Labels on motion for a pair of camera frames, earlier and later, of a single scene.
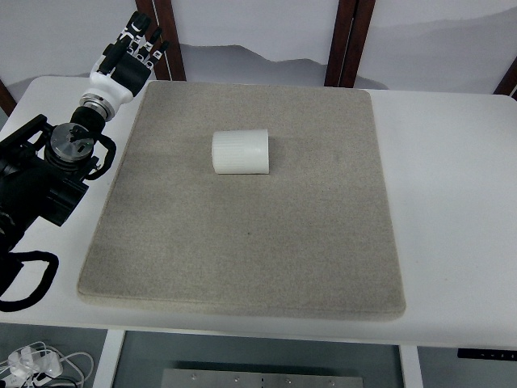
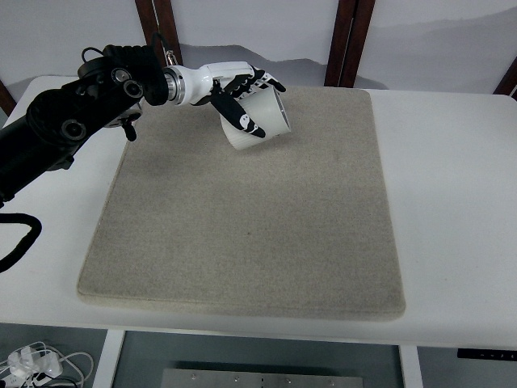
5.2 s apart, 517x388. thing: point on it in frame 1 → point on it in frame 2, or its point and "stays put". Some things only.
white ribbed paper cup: [241, 151] → [264, 107]
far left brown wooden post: [7, 102] stays put
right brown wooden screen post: [509, 82] stays put
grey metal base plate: [250, 378] stays put
